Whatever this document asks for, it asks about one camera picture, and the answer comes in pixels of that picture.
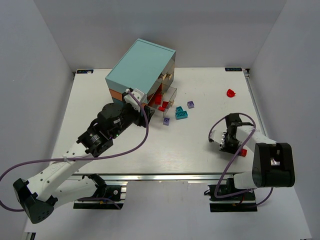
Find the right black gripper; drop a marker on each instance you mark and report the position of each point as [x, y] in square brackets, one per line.
[229, 142]

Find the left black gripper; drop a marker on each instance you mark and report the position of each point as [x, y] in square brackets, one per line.
[144, 117]

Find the red 2x3 lego brick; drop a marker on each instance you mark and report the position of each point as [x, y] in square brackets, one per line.
[242, 153]

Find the red sloped lego brick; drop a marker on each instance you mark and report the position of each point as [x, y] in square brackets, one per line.
[158, 99]

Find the red curved lego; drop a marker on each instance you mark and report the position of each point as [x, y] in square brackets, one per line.
[165, 104]

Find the purple lego brick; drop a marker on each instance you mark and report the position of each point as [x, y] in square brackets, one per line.
[190, 104]
[166, 121]

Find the clear drawer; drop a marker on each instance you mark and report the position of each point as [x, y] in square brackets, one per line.
[169, 94]

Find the small teal lego brick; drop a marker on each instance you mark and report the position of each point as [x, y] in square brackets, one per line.
[179, 109]

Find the large teal lego brick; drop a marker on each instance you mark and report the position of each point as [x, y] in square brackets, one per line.
[179, 115]

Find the red round arch lego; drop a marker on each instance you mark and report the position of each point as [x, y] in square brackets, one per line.
[230, 93]

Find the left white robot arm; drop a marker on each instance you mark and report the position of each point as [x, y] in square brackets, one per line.
[41, 194]

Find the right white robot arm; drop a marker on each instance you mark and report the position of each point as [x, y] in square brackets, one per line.
[273, 165]

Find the teal orange drawer cabinet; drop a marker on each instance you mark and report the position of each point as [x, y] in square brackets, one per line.
[145, 66]

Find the right blue table label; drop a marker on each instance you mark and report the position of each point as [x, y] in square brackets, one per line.
[233, 69]

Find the blue table label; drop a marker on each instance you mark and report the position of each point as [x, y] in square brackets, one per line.
[84, 71]
[233, 69]

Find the left blue table label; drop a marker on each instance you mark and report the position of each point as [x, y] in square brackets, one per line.
[84, 71]

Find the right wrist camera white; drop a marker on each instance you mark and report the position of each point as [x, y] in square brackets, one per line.
[217, 137]

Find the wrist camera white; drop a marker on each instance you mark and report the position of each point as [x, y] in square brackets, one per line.
[135, 98]
[217, 137]

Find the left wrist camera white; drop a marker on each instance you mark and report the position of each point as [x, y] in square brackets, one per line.
[135, 98]

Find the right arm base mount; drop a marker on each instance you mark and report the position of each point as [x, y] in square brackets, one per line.
[233, 201]

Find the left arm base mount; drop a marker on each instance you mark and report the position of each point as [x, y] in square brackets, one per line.
[105, 197]

